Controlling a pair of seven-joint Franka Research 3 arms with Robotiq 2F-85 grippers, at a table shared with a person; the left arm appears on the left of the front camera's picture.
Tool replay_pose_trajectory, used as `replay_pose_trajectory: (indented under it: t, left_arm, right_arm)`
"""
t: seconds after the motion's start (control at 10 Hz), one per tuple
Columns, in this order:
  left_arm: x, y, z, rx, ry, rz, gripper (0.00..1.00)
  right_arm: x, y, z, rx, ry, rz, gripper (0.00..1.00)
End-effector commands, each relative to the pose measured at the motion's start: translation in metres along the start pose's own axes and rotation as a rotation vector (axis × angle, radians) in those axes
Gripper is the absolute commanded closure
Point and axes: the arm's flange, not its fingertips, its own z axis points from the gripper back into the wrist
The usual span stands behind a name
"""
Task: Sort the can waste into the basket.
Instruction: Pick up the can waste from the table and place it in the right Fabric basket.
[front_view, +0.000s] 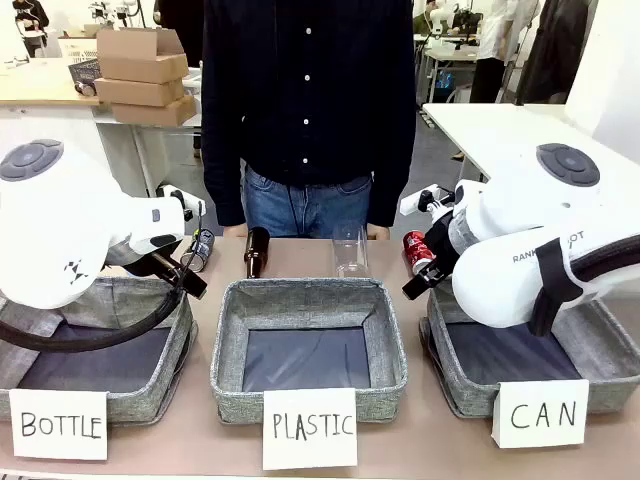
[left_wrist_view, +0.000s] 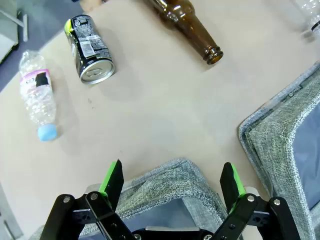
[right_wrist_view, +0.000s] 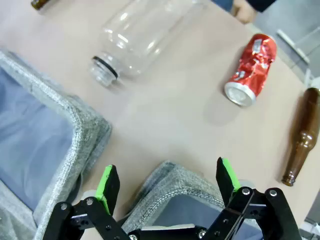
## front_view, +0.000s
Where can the person in dark shirt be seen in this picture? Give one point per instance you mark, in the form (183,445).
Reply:
(307,100)

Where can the clear plastic bottle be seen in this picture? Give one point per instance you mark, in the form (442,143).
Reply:
(350,255)

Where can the hanging dark coat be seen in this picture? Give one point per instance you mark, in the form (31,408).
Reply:
(555,50)

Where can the person's right hand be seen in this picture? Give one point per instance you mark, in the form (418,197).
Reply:
(235,231)

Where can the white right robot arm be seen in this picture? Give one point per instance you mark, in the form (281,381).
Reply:
(520,260)

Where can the background grey desk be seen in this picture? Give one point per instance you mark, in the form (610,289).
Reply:
(445,55)

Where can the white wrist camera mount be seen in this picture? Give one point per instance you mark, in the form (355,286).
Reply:
(415,202)
(175,194)

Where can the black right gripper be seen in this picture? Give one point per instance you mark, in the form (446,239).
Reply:
(442,250)

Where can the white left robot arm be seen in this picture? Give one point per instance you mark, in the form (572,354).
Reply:
(60,215)

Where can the white desk metal legs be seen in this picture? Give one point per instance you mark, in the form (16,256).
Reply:
(145,145)

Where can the white paper label PLASTIC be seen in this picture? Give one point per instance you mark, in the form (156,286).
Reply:
(310,427)

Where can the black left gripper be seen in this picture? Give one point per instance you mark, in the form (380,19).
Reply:
(162,264)

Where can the grey fabric basket can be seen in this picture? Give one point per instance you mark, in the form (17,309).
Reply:
(470,395)

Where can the brown glass bottle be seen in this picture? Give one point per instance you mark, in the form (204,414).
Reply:
(256,250)

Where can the small round tape roll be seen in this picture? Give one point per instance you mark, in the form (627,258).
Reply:
(85,89)

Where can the white paper label CAN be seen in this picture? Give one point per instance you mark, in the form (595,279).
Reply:
(542,415)

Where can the person's left forearm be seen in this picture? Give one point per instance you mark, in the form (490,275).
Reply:
(395,180)

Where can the flat closed cardboard box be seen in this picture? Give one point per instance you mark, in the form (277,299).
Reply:
(140,92)
(150,114)

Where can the open cardboard box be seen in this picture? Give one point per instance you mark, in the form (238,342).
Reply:
(140,60)

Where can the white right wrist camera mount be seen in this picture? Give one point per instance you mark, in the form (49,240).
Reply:
(415,202)

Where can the black silver drink can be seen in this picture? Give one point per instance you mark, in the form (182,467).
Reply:
(202,247)

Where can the grey fabric basket bottle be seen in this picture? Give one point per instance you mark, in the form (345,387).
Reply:
(165,380)

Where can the wooden top white counter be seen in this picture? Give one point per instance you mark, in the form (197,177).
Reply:
(35,85)

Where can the background person white shirt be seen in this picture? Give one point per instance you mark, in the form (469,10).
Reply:
(492,45)

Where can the background white robot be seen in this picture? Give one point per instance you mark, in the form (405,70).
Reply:
(440,17)

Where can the white paper label BOTTLE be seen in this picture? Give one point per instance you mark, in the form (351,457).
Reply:
(60,425)

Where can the person's left hand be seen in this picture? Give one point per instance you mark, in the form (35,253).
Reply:
(380,232)

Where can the grey fabric basket plastic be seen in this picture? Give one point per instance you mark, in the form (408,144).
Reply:
(310,300)

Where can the black plastic crate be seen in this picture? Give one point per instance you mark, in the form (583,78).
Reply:
(82,72)

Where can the large white table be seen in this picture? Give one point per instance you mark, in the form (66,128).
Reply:
(500,130)

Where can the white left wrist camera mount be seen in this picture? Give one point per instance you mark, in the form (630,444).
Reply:
(175,194)

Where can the red drink can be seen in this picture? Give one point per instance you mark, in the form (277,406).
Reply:
(417,250)

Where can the person's right forearm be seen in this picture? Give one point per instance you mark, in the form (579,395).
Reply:
(222,180)

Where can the white plastic crate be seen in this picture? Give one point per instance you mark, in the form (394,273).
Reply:
(77,49)

